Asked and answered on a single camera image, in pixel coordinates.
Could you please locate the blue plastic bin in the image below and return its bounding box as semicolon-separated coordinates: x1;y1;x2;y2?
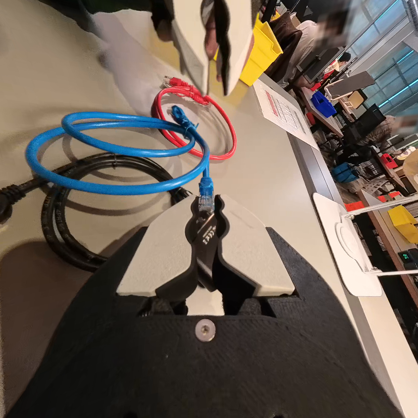
310;90;337;119

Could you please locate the blue ethernet cable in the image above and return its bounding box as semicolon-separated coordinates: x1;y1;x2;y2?
26;105;217;212

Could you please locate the large yellow plastic bin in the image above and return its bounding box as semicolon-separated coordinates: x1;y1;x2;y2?
214;12;283;88

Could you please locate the black power cable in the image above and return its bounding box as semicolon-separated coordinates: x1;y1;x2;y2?
0;152;194;272

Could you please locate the black adapter box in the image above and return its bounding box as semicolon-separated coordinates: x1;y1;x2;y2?
189;209;220;292

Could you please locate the red ethernet cable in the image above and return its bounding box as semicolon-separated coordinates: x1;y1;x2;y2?
150;75;238;161

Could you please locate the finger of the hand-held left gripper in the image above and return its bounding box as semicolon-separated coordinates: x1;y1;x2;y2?
171;0;210;94
214;0;259;96

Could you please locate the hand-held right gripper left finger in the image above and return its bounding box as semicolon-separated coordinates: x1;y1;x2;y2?
116;195;200;300

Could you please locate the small yellow storage bin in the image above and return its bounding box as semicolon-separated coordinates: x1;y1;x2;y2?
387;205;418;244

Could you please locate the black digital display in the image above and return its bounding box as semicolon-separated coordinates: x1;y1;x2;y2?
397;249;418;266

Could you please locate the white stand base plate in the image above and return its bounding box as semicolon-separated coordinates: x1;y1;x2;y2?
312;192;418;297

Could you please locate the blue bag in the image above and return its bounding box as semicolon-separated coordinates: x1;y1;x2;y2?
331;162;360;184

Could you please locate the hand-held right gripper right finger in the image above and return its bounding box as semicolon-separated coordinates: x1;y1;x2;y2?
213;194;296;298

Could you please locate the laminated paper sheet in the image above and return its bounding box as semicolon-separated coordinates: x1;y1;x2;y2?
252;79;319;151

